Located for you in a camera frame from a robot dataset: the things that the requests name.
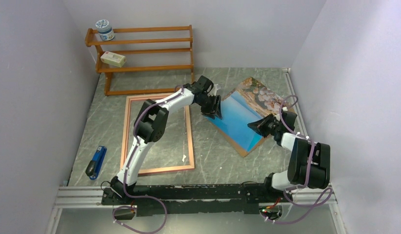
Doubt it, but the blue seascape photo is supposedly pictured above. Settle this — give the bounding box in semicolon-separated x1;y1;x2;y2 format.
206;77;283;157

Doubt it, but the brown cardboard backing board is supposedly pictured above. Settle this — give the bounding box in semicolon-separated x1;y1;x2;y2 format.
212;105;280;157

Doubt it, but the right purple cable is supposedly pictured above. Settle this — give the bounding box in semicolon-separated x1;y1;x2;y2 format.
261;95;334;225

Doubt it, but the small white carton box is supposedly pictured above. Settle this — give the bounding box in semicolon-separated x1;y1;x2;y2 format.
100;51;126;67

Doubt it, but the aluminium rail frame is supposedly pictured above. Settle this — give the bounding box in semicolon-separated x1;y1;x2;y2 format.
45;68;347;234

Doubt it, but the blue black stapler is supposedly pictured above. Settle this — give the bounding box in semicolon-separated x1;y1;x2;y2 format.
85;146;107;180

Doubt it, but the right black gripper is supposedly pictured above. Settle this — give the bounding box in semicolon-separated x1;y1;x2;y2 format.
248;114;281;138

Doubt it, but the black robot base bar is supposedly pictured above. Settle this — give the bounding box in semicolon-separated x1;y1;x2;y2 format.
101;183;285;216

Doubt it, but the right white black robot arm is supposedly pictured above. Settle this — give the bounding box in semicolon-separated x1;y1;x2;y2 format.
247;111;331;202

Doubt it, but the wooden three-tier shelf rack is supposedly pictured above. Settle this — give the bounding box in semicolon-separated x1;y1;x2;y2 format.
84;25;195;96

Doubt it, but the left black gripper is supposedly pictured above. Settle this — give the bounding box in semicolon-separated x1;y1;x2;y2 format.
196;95;221;120

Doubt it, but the white blue-lidded jar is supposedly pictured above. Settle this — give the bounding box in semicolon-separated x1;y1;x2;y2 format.
95;19;115;41

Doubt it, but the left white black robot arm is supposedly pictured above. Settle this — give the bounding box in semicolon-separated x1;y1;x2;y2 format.
110;76;222;205

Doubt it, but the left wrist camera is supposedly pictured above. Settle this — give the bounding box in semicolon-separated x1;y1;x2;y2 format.
208;83;221;96

